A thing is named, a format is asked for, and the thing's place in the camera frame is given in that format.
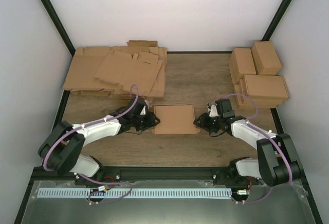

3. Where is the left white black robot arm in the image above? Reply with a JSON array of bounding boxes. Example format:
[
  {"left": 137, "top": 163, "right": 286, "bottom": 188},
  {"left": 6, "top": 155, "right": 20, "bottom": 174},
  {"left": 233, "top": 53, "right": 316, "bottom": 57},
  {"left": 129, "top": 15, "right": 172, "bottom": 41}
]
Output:
[{"left": 38, "top": 97, "right": 160, "bottom": 185}]

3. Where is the right black frame post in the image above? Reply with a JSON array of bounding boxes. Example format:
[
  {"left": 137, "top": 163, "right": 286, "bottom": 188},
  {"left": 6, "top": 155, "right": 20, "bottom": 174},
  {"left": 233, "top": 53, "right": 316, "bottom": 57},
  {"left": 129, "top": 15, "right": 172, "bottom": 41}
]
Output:
[{"left": 261, "top": 0, "right": 293, "bottom": 41}]

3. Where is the folded box front top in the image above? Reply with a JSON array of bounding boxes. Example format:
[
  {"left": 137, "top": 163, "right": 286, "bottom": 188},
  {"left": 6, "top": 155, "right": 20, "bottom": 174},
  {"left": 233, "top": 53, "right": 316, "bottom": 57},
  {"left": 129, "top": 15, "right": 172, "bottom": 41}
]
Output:
[{"left": 239, "top": 74, "right": 289, "bottom": 101}]

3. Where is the folded box front bottom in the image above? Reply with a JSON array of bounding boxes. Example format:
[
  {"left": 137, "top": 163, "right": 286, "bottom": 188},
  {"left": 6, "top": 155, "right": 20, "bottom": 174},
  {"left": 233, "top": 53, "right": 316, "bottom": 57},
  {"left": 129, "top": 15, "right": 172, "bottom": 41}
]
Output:
[{"left": 233, "top": 84, "right": 283, "bottom": 109}]

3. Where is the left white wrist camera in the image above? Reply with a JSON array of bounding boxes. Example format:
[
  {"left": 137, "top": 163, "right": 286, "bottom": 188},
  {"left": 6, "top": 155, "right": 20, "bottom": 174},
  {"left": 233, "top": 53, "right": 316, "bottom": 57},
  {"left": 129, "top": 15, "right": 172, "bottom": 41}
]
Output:
[{"left": 139, "top": 100, "right": 150, "bottom": 116}]

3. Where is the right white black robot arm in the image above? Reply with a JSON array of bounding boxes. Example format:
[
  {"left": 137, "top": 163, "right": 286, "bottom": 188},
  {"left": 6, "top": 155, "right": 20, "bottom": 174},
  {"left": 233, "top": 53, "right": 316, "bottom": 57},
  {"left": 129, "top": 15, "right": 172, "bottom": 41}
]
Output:
[{"left": 194, "top": 99, "right": 304, "bottom": 186}]

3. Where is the cardboard box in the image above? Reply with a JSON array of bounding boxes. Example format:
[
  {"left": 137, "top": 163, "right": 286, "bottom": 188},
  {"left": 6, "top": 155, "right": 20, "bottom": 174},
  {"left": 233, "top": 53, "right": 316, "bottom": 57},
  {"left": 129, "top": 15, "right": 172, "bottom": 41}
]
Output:
[{"left": 153, "top": 105, "right": 200, "bottom": 135}]

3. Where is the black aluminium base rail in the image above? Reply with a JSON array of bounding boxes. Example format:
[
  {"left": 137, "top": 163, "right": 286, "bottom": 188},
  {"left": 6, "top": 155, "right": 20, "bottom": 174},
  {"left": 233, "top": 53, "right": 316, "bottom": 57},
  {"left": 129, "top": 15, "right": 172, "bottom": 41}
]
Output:
[{"left": 31, "top": 166, "right": 259, "bottom": 187}]

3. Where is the folded box back middle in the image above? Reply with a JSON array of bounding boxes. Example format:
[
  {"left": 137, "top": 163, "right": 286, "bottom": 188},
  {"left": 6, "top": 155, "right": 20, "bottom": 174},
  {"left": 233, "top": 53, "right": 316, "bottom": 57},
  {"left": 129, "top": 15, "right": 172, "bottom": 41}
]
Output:
[{"left": 229, "top": 48, "right": 257, "bottom": 85}]

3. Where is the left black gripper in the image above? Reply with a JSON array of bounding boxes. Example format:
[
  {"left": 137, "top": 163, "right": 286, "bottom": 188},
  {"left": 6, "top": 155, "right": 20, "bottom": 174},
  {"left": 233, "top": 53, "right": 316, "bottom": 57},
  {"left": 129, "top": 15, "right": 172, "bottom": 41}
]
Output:
[{"left": 132, "top": 111, "right": 160, "bottom": 131}]

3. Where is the black frame post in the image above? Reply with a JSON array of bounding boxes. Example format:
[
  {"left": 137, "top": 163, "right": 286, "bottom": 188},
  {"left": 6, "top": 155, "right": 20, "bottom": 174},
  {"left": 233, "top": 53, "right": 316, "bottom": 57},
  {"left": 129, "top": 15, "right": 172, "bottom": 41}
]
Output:
[
  {"left": 40, "top": 0, "right": 76, "bottom": 57},
  {"left": 261, "top": 0, "right": 293, "bottom": 41}
]

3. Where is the light blue slotted cable duct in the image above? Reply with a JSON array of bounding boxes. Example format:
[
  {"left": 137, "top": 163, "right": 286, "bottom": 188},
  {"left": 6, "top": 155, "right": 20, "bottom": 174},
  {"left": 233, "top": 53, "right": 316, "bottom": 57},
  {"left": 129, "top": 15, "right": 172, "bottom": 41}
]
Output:
[{"left": 36, "top": 188, "right": 232, "bottom": 199}]

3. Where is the folded box back right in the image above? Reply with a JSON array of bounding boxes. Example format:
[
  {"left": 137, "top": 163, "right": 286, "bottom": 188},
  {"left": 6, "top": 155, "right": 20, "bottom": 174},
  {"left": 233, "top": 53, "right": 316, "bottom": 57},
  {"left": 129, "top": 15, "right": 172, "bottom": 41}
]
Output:
[{"left": 251, "top": 41, "right": 282, "bottom": 76}]

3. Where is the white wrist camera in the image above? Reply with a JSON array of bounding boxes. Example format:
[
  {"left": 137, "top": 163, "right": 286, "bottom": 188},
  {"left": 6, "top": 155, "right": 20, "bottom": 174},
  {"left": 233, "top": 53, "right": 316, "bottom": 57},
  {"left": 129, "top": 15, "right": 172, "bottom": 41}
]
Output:
[
  {"left": 139, "top": 100, "right": 150, "bottom": 116},
  {"left": 207, "top": 103, "right": 218, "bottom": 118}
]

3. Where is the left black frame post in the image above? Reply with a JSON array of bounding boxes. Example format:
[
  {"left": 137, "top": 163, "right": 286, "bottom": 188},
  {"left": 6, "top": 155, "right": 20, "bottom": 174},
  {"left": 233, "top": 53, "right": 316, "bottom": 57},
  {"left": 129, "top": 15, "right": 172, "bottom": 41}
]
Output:
[{"left": 40, "top": 0, "right": 76, "bottom": 57}]

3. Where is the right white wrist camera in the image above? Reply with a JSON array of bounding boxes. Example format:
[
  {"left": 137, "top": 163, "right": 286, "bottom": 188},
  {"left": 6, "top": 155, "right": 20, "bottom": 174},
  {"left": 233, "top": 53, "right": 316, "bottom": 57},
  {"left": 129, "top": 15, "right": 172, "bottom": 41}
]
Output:
[{"left": 207, "top": 103, "right": 218, "bottom": 118}]

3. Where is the stack of flat cardboard sheets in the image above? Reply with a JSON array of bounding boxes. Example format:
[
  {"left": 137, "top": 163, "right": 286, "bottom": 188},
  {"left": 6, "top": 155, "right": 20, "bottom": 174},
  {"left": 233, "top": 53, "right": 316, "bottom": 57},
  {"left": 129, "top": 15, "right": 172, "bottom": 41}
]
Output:
[{"left": 62, "top": 40, "right": 167, "bottom": 99}]

